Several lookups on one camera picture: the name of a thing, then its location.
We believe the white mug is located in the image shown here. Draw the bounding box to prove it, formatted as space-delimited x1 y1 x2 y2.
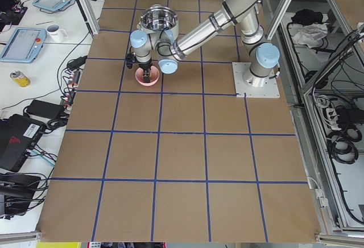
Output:
46 24 68 43

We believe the black power adapter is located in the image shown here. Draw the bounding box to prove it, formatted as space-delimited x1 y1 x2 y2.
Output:
24 100 65 119

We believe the pink bowl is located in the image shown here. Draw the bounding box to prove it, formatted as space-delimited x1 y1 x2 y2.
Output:
135 65 160 86

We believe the yellow drink can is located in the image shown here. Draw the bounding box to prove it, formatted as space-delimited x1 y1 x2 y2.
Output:
10 71 31 88

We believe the black computer box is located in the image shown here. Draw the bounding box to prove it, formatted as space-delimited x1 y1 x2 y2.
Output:
1 114 47 172

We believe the black and white cloth pile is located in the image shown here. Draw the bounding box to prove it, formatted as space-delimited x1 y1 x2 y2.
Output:
291 9 328 48

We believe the black laptop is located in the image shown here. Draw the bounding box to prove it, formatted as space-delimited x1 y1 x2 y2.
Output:
1 173 41 220

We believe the power strip with plugs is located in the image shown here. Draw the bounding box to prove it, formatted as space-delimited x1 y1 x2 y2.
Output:
60 69 82 108

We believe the pale green cooking pot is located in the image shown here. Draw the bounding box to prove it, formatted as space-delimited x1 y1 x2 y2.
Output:
136 4 179 47

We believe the aluminium frame post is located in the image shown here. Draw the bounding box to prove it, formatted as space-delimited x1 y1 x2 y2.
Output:
76 0 100 36

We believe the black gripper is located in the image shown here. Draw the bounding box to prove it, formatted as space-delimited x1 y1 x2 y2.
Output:
135 54 152 83

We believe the lower blue teach pendant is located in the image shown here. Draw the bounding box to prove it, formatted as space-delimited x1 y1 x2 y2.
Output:
1 27 47 63

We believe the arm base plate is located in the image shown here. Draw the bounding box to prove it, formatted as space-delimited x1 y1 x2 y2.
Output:
232 62 280 98

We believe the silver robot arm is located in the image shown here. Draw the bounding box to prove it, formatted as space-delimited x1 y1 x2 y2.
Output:
125 0 280 88

